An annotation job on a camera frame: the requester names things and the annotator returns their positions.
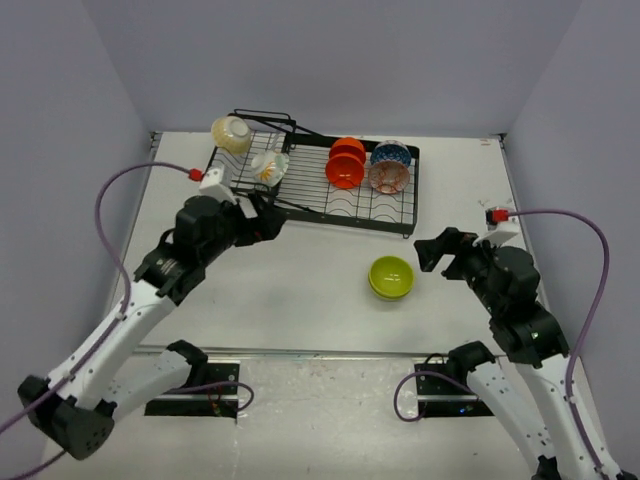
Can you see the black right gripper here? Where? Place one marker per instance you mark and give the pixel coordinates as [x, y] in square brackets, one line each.
[450, 241]

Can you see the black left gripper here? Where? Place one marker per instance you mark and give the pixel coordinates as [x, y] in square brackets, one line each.
[263, 227]

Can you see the lime green bowl front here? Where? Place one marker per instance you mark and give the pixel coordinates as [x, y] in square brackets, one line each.
[390, 269]

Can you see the lime green bowl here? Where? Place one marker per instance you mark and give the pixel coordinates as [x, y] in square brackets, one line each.
[391, 291]
[390, 269]

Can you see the orange bowl front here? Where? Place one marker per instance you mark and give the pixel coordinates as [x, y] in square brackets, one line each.
[344, 171]

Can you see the orange bowl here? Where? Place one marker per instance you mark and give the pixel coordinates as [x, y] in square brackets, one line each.
[344, 171]
[348, 145]

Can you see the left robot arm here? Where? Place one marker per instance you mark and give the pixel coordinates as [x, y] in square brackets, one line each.
[79, 402]

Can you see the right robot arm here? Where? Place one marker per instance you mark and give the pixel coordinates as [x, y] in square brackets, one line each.
[556, 436]

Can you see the white floral bowl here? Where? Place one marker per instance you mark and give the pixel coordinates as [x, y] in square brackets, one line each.
[269, 167]

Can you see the red patterned bowl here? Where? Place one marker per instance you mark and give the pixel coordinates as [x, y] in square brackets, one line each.
[389, 177]

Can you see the yellow checkered white bowl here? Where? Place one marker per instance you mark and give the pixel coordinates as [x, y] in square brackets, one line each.
[232, 134]

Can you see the blue patterned bowl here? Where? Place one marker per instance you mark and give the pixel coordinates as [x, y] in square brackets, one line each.
[391, 150]

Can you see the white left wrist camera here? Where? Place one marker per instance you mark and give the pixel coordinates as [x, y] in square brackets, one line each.
[216, 184]

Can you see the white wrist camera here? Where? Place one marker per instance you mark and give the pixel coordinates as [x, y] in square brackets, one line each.
[501, 228]
[216, 184]

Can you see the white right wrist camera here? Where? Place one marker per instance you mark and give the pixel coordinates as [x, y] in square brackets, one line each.
[501, 228]

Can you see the black wire dish rack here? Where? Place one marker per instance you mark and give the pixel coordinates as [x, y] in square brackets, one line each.
[305, 194]

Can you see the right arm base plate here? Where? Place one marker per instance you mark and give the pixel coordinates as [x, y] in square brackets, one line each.
[438, 398]

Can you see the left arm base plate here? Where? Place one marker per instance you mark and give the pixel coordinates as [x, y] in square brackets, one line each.
[220, 401]

